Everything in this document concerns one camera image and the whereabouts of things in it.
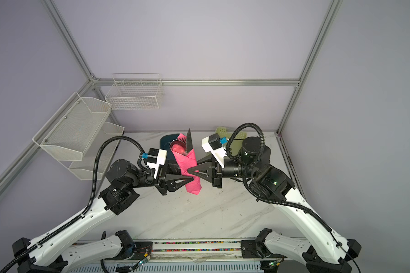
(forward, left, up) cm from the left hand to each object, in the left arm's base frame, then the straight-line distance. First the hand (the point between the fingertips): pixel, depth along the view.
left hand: (192, 174), depth 50 cm
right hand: (+1, +1, +2) cm, 2 cm away
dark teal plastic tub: (+47, +25, -40) cm, 67 cm away
